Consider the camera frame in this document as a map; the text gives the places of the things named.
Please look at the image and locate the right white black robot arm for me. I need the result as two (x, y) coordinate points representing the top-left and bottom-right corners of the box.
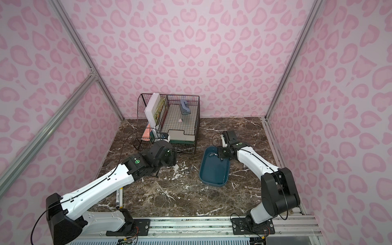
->
(218, 145), (301, 225)

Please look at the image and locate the grey paper tray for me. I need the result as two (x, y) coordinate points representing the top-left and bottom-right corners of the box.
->
(161, 105), (199, 141)

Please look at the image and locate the left aluminium frame post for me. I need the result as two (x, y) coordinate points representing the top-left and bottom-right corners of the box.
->
(48, 0), (125, 120)

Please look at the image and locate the right aluminium frame post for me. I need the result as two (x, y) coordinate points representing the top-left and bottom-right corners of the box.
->
(265, 0), (325, 121)

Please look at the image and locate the green illustrated book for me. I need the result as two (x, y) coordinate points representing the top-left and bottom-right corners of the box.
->
(153, 97), (167, 125)

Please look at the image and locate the pink notebook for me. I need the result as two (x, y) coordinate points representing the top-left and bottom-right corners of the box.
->
(141, 124), (151, 141)

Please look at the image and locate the white board in organizer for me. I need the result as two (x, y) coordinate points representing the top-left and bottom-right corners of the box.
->
(145, 93), (161, 128)

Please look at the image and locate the aluminium frame post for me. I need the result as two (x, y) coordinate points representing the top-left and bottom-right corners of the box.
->
(48, 0), (125, 120)
(265, 0), (325, 121)

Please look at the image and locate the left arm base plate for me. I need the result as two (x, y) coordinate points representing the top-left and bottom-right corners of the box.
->
(106, 218), (151, 237)

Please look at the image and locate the diagonal aluminium frame bar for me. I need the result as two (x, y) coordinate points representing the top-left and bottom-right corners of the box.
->
(1, 72), (96, 197)

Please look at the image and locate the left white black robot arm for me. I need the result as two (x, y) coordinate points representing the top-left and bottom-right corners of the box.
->
(43, 140), (177, 245)

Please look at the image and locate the teal plastic storage box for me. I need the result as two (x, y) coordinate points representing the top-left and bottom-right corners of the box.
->
(199, 146), (230, 187)

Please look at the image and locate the white black marker pen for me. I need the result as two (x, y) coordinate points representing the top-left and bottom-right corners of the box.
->
(115, 189), (120, 208)

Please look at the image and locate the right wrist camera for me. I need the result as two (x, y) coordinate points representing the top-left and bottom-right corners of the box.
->
(221, 130), (240, 148)

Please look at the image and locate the black wire mesh organizer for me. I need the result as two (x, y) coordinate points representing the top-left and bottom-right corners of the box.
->
(133, 93), (200, 153)

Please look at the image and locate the aluminium front rail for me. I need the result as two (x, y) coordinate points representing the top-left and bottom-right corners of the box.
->
(58, 215), (322, 240)

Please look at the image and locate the green tray under organizer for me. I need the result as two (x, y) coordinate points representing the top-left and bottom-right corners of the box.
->
(170, 140), (197, 153)

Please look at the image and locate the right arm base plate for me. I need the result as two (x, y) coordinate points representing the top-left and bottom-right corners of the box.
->
(230, 216), (276, 236)

